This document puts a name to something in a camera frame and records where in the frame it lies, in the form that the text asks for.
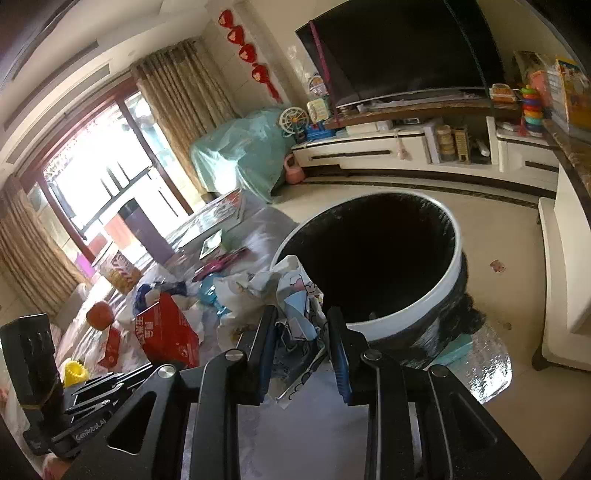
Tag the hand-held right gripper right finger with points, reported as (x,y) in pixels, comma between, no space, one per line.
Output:
(339,364)

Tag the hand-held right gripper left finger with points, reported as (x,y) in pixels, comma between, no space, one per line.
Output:
(265,357)

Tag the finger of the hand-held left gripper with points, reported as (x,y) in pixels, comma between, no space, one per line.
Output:
(111,378)
(92,402)

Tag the cartoon print wrapper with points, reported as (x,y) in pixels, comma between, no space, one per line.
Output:
(295,295)

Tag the red and white packet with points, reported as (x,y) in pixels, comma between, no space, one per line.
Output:
(115,346)

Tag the yellow plastic toy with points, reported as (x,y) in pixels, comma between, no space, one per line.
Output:
(75,373)

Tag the white plastic bag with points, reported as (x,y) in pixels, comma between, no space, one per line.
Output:
(235,304)

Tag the red apple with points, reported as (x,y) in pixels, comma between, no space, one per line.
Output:
(99,314)

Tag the red cardboard box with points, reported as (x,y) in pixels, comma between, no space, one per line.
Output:
(168,330)

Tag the blue plastic piece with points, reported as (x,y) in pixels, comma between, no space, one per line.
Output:
(212,297)

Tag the blue and white bag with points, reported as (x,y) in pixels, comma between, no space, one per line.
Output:
(154,295)

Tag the pink toy packet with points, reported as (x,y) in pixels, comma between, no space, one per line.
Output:
(217,266)

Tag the beige patterned curtain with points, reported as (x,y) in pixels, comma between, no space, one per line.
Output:
(184,115)
(32,249)

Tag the teal paper packet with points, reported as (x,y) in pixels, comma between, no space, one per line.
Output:
(455,353)

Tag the green cardboard box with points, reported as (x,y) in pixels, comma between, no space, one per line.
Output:
(211,245)

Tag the silver foil sheet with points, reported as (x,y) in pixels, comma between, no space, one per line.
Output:
(489,364)

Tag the purple thermos bottle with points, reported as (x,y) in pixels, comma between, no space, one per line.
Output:
(145,230)

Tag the red cover picture book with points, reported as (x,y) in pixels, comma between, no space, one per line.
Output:
(217,210)

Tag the pink paper scrap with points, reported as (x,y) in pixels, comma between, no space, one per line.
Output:
(497,266)

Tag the pink kettlebell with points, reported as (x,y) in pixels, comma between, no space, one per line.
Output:
(293,171)

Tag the sliding glass door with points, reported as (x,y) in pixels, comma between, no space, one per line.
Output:
(101,170)

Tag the teal plastic covered furniture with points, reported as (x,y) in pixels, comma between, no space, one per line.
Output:
(235,152)

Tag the white television cabinet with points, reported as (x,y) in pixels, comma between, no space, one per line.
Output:
(364,152)

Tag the pink tassel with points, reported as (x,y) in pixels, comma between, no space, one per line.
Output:
(403,148)

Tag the blue toy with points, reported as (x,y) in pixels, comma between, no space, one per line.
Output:
(319,131)

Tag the white ferris wheel toy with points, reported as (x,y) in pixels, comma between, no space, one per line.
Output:
(292,121)

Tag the white side cabinet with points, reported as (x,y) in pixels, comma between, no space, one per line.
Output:
(561,277)

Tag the stack of round tins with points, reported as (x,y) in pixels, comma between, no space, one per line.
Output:
(445,143)

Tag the tan slatted holder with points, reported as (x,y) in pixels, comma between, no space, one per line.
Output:
(462,146)

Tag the orange toy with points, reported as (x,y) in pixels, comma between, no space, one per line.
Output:
(503,93)

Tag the black flat television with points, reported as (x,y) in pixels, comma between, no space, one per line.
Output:
(397,46)

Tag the pink toy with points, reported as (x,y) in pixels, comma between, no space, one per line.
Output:
(539,85)

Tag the colourful picture book stack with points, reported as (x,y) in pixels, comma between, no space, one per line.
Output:
(572,97)

